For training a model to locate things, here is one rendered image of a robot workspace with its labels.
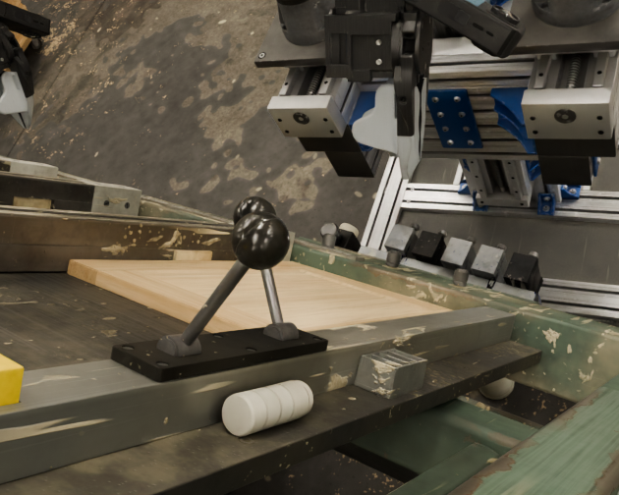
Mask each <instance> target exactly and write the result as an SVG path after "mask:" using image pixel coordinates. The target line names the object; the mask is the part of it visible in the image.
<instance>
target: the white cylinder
mask: <svg viewBox="0 0 619 495"><path fill-rule="evenodd" d="M312 404H313V395H312V391H311V389H310V387H309V386H308V385H307V384H306V383H305V382H303V381H299V380H296V381H293V380H290V381H286V382H282V383H277V384H273V385H269V386H265V387H261V388H256V389H252V390H249V391H245V392H241V393H236V394H233V395H231V396H229V397H228V398H227V399H226V400H225V402H224V405H223V408H222V419H223V422H224V424H225V426H226V428H227V429H228V430H229V431H230V432H231V433H232V434H234V435H236V436H240V437H242V436H246V435H249V434H252V433H256V432H259V431H261V430H264V429H267V428H270V427H273V426H276V425H279V424H282V423H286V422H289V421H292V420H295V419H298V418H300V417H302V416H304V415H305V414H307V413H309V412H310V410H311V408H312Z"/></svg>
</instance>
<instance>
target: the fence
mask: <svg viewBox="0 0 619 495"><path fill-rule="evenodd" d="M515 317H516V315H515V314H512V313H509V312H505V311H502V310H498V309H495V308H492V307H488V306H480V307H473V308H466V309H459V310H452V311H445V312H438V313H432V314H425V315H418V316H411V317H404V318H397V319H390V320H383V321H375V322H369V323H362V324H355V325H348V326H341V327H334V328H327V329H320V330H313V331H307V332H308V333H311V334H313V335H315V336H318V337H321V338H324V339H326V340H328V345H327V350H326V351H324V352H319V353H314V354H309V355H303V356H298V357H289V358H283V359H278V360H274V361H269V362H264V363H258V364H253V365H248V366H243V367H237V368H232V369H227V370H222V371H216V372H211V373H206V374H202V375H197V376H191V377H186V378H181V379H176V380H170V381H165V382H156V381H154V380H152V379H150V378H148V377H146V376H143V375H141V374H139V373H137V372H135V371H133V370H131V369H129V368H127V367H126V366H124V365H122V364H120V363H118V362H116V361H114V360H112V359H107V360H100V361H93V362H85V363H78V364H71V365H64V366H57V367H50V368H43V369H37V370H30V371H24V375H23V381H22V387H21V393H20V398H19V402H18V403H15V404H11V405H5V406H0V484H2V483H6V482H9V481H13V480H16V479H20V478H23V477H27V476H30V475H34V474H37V473H41V472H45V471H48V470H52V469H55V468H60V467H64V466H67V465H71V464H74V463H78V462H81V461H85V460H88V459H92V458H95V457H99V456H103V455H106V454H110V453H113V452H117V451H120V450H124V449H127V448H131V447H134V446H137V445H140V444H144V443H147V442H151V441H154V440H158V439H162V438H165V437H169V436H172V435H176V434H179V433H183V432H186V431H190V430H193V429H197V428H200V427H204V426H207V425H210V424H213V423H217V422H221V421H223V419H222V408H223V405H224V402H225V400H226V399H227V398H228V397H229V396H231V395H233V394H236V393H241V392H245V391H249V390H252V389H256V388H261V387H265V386H269V385H273V384H277V383H282V382H286V381H290V380H293V381H296V380H299V381H303V382H305V383H306V384H307V385H308V386H309V388H310V389H311V391H312V395H313V396H314V395H317V394H321V393H324V392H328V391H331V390H335V389H339V388H342V387H346V386H349V385H353V384H354V383H355V379H356V375H357V371H358V367H359V362H360V358H361V356H362V355H367V354H371V353H376V352H380V351H385V350H390V349H394V348H395V349H396V350H399V351H401V352H404V353H407V354H410V355H413V356H415V357H418V358H423V359H427V363H429V362H433V361H436V360H440V359H443V358H449V357H452V356H456V355H459V354H463V353H466V352H470V351H473V350H477V349H480V348H484V347H487V346H491V345H494V344H498V343H501V342H505V341H508V340H510V338H511V334H512V330H513V326H514V322H515Z"/></svg>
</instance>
